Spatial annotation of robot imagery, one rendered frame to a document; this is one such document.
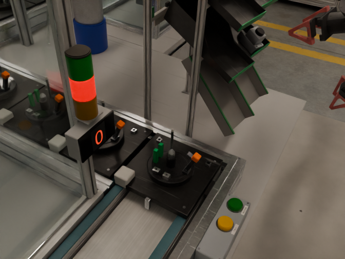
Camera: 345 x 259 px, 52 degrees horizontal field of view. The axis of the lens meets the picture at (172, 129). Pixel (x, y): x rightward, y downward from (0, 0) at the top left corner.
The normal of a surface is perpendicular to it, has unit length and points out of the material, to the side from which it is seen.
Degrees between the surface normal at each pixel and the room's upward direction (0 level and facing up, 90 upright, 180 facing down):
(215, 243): 0
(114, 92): 0
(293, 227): 0
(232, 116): 45
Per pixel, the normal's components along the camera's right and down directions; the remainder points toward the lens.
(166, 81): 0.04, -0.75
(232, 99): 0.58, -0.21
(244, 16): 0.37, -0.49
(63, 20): 0.87, 0.36
